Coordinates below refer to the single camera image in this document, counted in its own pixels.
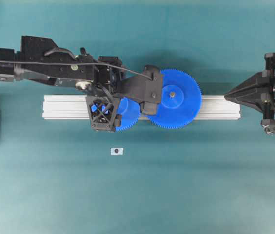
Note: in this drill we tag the small white marker sticker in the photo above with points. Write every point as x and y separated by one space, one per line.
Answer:
117 151

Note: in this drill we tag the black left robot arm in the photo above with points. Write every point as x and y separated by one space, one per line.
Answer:
42 61

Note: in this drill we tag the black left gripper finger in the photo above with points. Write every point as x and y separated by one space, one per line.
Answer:
103 113
132 88

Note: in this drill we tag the large blue plastic gear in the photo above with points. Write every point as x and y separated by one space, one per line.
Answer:
182 109

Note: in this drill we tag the small blue plastic gear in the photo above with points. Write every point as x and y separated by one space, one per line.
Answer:
130 112

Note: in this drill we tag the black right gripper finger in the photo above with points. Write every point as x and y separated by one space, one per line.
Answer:
258 80
249 107

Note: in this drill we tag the silver aluminium extrusion rail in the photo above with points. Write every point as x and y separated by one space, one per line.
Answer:
213 107

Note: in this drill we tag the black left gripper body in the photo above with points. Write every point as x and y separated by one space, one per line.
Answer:
101 78

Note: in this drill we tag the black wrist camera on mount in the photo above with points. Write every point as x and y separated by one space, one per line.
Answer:
151 96

